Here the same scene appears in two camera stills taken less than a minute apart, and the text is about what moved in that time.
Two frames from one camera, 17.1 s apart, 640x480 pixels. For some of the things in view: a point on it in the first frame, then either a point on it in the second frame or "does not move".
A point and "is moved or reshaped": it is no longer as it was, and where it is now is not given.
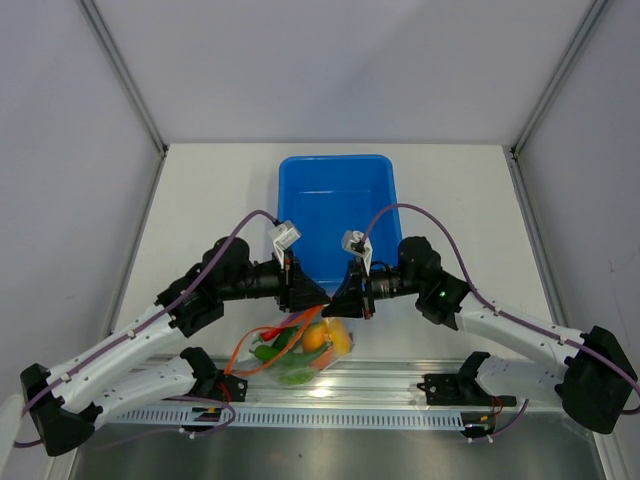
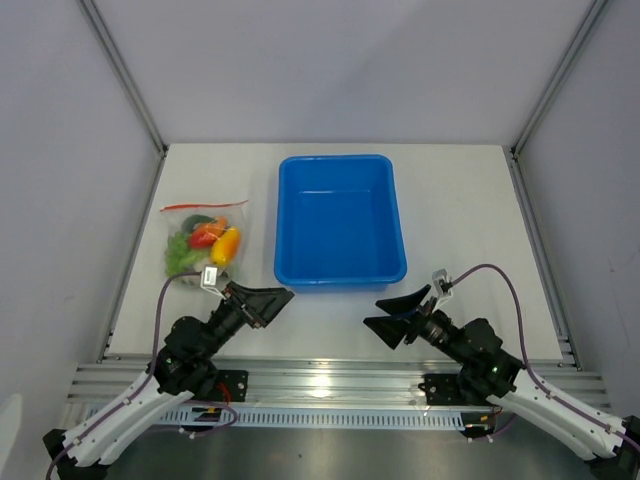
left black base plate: x=230 y=388 does not move
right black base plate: x=448 y=389 does not move
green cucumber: x=267 y=353 -> x=191 y=221
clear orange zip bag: x=294 y=352 -> x=203 y=235
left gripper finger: x=304 y=292 -> x=255 y=295
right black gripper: x=350 y=299 -> x=392 y=328
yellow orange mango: x=339 y=336 is moved or reshaped
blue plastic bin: x=327 y=196 does not move
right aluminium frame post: x=589 y=23 does not move
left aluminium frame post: x=127 y=75 does not move
